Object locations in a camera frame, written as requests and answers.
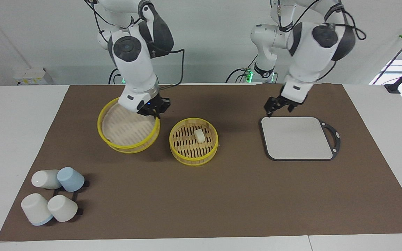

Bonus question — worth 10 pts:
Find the light blue plastic cup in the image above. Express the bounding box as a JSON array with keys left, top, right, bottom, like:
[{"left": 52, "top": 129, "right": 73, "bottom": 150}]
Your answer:
[{"left": 57, "top": 167, "right": 85, "bottom": 192}]

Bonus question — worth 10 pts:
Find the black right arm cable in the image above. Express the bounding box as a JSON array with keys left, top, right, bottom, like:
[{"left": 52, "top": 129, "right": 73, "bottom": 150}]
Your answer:
[{"left": 84, "top": 0, "right": 185, "bottom": 90}]

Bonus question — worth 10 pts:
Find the white plastic cup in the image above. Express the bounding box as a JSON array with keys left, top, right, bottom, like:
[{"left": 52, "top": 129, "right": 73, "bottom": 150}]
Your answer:
[
  {"left": 31, "top": 169, "right": 62, "bottom": 190},
  {"left": 47, "top": 195, "right": 79, "bottom": 222},
  {"left": 21, "top": 193, "right": 54, "bottom": 226}
]

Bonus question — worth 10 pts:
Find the white box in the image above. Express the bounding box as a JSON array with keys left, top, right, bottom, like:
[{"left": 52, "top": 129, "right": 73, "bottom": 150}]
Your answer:
[{"left": 13, "top": 67, "right": 53, "bottom": 85}]

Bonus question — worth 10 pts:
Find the white cutting board grey rim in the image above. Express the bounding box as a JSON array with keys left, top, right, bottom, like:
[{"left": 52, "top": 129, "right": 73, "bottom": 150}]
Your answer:
[{"left": 259, "top": 116, "right": 341, "bottom": 161}]

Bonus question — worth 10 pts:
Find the white perforated steamer liner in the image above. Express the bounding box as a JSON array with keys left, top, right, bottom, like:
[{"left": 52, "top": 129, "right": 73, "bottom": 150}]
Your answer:
[{"left": 102, "top": 103, "right": 157, "bottom": 146}]

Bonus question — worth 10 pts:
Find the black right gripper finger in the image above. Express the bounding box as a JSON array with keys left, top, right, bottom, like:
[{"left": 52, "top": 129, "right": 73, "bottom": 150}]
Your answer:
[
  {"left": 154, "top": 97, "right": 171, "bottom": 113},
  {"left": 139, "top": 102, "right": 161, "bottom": 120}
]

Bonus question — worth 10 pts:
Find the yellow rimmed steamer lid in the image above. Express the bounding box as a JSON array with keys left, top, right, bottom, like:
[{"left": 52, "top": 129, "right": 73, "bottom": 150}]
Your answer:
[{"left": 97, "top": 97, "right": 161, "bottom": 154}]

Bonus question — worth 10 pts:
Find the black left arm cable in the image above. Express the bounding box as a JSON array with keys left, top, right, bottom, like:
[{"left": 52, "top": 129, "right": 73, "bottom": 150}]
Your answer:
[{"left": 271, "top": 0, "right": 366, "bottom": 83}]

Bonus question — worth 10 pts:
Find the brown table mat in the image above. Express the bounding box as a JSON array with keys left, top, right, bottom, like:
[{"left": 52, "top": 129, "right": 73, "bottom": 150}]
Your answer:
[{"left": 0, "top": 84, "right": 402, "bottom": 242}]

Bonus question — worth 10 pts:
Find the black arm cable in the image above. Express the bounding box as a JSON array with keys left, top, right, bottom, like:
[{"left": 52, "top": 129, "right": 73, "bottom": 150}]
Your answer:
[
  {"left": 84, "top": 0, "right": 185, "bottom": 90},
  {"left": 271, "top": 0, "right": 366, "bottom": 83}
]

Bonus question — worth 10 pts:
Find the yellow rimmed bamboo steamer basket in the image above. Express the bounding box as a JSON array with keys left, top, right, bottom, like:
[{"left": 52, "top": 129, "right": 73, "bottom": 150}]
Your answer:
[{"left": 169, "top": 118, "right": 219, "bottom": 166}]

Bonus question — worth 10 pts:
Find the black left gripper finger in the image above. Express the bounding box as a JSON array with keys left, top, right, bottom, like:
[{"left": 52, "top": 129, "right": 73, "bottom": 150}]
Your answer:
[
  {"left": 264, "top": 96, "right": 282, "bottom": 117},
  {"left": 282, "top": 98, "right": 300, "bottom": 113}
]

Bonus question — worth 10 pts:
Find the black base cable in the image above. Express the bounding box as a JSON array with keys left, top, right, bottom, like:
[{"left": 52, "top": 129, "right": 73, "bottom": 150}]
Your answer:
[
  {"left": 225, "top": 54, "right": 257, "bottom": 84},
  {"left": 108, "top": 68, "right": 123, "bottom": 85}
]

